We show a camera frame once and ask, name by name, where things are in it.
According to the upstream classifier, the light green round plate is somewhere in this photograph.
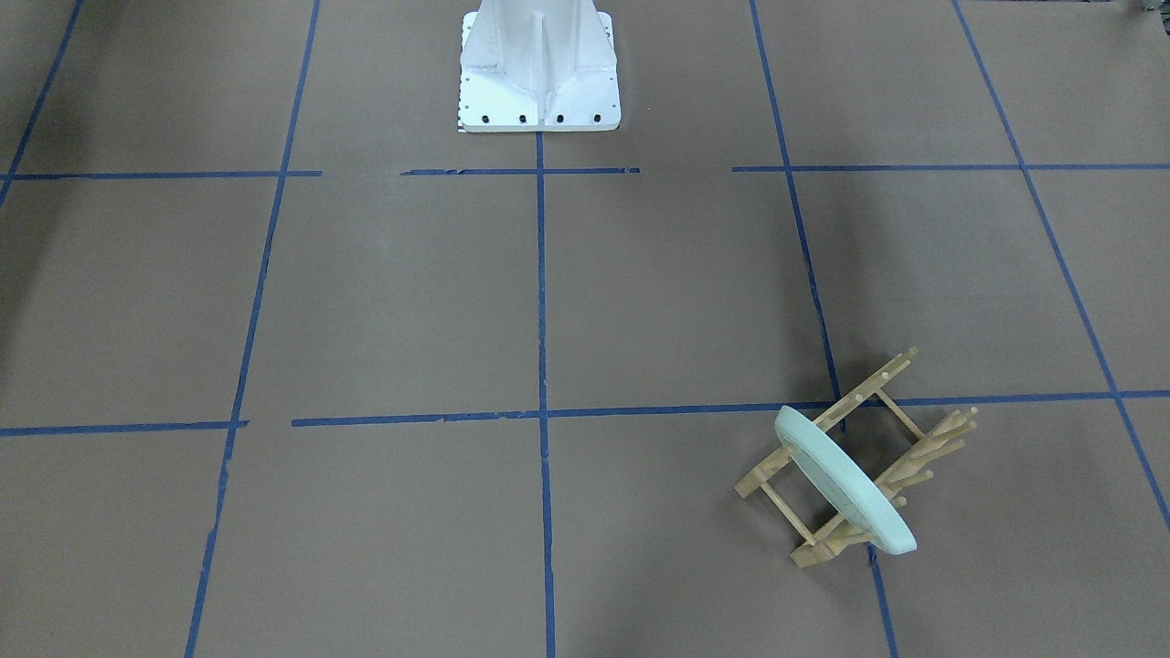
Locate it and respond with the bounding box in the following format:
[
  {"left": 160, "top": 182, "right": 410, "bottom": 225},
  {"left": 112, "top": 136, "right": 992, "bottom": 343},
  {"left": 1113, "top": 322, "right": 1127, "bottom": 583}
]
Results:
[{"left": 773, "top": 407, "right": 918, "bottom": 555}]

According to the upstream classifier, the wooden dish rack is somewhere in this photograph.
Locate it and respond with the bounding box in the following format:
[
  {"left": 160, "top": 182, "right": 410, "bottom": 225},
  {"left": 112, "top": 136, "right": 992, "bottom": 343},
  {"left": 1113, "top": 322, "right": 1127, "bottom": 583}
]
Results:
[{"left": 734, "top": 348, "right": 977, "bottom": 568}]

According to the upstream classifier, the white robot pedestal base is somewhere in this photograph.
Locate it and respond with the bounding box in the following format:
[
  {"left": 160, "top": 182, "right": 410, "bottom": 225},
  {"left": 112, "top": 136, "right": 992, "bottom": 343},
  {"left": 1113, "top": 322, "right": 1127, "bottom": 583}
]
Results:
[{"left": 457, "top": 1, "right": 622, "bottom": 133}]

